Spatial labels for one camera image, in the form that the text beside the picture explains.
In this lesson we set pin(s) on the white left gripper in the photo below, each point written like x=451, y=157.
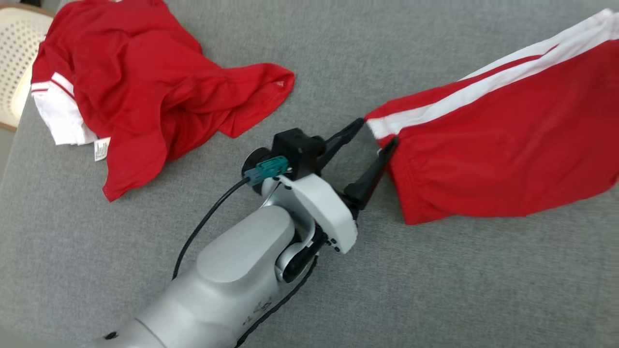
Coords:
x=324, y=208

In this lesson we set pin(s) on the red shorts with white stripe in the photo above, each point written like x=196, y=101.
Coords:
x=483, y=159

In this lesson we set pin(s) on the red and white jersey shirt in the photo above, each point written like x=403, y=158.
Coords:
x=135, y=72

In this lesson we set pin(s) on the beige perforated chair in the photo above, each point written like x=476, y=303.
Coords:
x=19, y=48

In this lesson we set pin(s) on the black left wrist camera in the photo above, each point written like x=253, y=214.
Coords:
x=297, y=150

